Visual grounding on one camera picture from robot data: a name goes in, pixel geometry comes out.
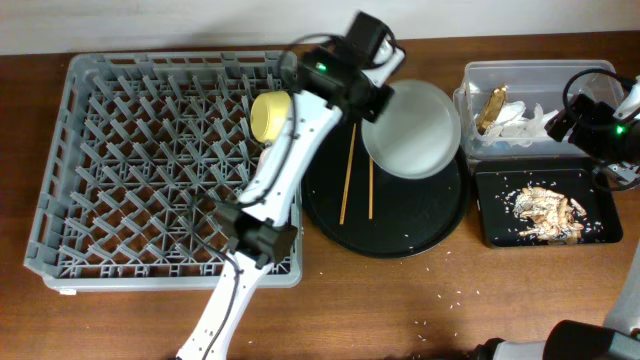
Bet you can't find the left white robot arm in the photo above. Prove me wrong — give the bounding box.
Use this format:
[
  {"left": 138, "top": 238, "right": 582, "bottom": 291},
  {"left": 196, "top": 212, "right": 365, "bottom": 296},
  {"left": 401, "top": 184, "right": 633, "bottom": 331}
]
[{"left": 176, "top": 12, "right": 405, "bottom": 359}]

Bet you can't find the wooden chopstick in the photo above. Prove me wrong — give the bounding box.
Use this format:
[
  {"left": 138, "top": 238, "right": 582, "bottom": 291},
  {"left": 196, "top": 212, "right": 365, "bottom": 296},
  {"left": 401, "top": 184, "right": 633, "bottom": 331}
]
[
  {"left": 339, "top": 124, "right": 357, "bottom": 226},
  {"left": 368, "top": 156, "right": 374, "bottom": 220}
]

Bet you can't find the brown foil wrapper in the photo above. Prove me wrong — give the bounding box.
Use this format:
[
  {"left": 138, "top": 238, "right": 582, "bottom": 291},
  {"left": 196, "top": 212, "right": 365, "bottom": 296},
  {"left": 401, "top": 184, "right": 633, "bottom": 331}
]
[{"left": 476, "top": 85, "right": 508, "bottom": 135}]

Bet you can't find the crumpled white plastic waste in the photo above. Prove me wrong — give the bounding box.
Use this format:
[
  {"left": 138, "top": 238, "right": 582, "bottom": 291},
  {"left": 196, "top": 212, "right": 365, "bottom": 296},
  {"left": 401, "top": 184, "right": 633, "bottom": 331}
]
[{"left": 481, "top": 101, "right": 559, "bottom": 147}]

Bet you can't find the black rectangular waste tray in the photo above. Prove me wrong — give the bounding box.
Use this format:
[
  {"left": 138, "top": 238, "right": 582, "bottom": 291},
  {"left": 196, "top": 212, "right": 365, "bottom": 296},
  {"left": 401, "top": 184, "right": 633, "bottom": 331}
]
[{"left": 474, "top": 157, "right": 623, "bottom": 248}]

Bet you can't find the pink plastic cup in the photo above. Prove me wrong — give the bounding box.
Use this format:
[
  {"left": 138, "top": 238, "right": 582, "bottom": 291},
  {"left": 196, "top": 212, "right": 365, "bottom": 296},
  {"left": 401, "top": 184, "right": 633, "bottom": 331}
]
[{"left": 256, "top": 146, "right": 271, "bottom": 173}]

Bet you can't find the white round plate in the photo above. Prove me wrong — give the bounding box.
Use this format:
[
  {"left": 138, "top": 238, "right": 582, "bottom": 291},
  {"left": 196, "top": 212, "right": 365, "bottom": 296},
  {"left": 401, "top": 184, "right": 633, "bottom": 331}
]
[{"left": 361, "top": 80, "right": 461, "bottom": 180}]

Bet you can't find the food scraps pile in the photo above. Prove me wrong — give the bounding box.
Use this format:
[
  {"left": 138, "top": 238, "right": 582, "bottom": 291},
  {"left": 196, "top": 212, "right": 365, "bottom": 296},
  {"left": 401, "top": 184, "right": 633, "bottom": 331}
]
[{"left": 495, "top": 181, "right": 604, "bottom": 245}]

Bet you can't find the round black tray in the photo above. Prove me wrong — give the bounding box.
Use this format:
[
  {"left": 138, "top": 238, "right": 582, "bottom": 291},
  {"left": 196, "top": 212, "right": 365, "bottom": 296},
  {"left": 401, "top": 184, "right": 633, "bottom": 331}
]
[{"left": 301, "top": 125, "right": 471, "bottom": 258}]

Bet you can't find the yellow bowl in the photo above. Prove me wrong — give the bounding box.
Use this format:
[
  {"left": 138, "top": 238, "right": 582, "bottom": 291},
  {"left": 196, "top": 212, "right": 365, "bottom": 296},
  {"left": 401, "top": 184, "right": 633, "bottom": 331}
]
[{"left": 250, "top": 91, "right": 291, "bottom": 143}]

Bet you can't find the clear plastic waste bin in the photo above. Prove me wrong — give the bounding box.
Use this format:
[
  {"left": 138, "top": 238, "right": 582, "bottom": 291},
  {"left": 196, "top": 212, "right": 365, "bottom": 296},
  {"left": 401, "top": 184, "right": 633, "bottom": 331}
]
[{"left": 453, "top": 60, "right": 615, "bottom": 161}]

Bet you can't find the grey plastic dishwasher rack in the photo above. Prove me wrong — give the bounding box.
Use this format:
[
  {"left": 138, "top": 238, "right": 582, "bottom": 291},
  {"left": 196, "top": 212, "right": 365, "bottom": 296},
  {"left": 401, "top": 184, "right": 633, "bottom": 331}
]
[{"left": 24, "top": 51, "right": 296, "bottom": 294}]

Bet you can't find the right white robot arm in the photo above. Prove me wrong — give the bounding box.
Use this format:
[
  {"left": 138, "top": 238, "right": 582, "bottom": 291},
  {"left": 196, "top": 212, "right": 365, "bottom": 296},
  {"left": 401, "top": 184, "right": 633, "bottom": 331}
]
[{"left": 471, "top": 68, "right": 639, "bottom": 359}]

